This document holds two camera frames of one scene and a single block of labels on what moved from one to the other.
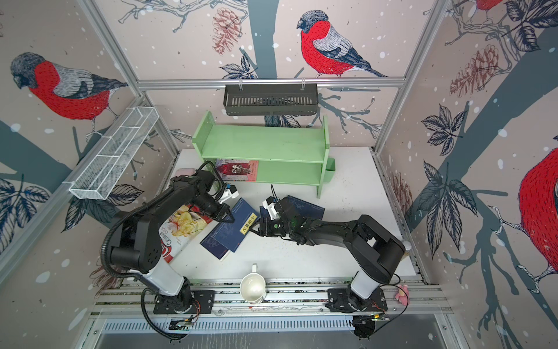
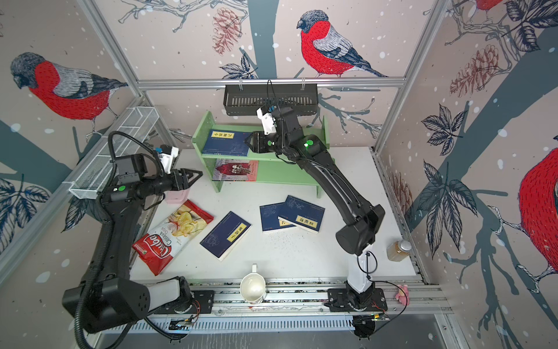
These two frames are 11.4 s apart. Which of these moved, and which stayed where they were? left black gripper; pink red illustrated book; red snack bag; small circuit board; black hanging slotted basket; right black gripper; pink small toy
Moved: right black gripper; left black gripper
Stayed: black hanging slotted basket; pink small toy; red snack bag; small circuit board; pink red illustrated book
